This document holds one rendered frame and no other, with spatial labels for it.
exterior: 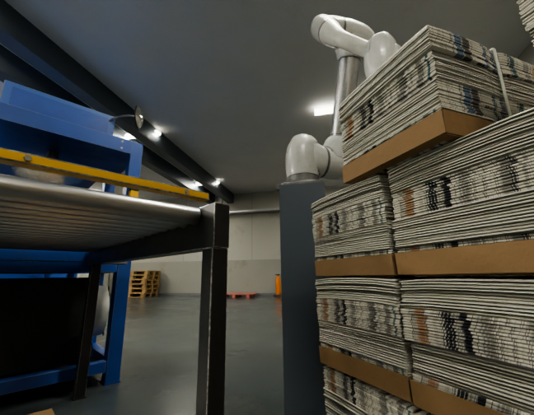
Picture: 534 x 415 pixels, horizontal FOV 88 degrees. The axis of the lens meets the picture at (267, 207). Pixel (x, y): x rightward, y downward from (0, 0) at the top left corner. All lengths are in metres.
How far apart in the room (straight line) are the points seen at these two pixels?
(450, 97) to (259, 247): 8.61
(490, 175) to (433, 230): 0.13
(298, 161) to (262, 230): 7.86
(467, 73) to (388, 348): 0.56
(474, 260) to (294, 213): 0.79
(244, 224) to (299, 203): 8.12
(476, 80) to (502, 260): 0.35
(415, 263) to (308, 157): 0.83
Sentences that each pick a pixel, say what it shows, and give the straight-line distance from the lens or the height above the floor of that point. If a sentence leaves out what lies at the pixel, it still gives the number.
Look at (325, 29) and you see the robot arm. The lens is 1.45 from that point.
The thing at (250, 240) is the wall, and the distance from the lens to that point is 9.16.
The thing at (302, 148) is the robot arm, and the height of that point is 1.17.
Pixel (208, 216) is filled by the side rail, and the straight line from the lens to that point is 0.77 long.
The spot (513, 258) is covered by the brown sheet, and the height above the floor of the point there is 0.63.
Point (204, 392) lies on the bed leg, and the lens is 0.79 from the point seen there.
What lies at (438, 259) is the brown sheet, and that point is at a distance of 0.58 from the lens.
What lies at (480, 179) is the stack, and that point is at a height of 0.75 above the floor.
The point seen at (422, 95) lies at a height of 0.93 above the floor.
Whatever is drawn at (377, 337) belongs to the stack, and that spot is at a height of 0.48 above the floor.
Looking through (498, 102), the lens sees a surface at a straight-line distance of 0.75.
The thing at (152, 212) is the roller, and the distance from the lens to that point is 0.75.
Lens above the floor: 0.61
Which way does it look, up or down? 14 degrees up
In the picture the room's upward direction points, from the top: 1 degrees counter-clockwise
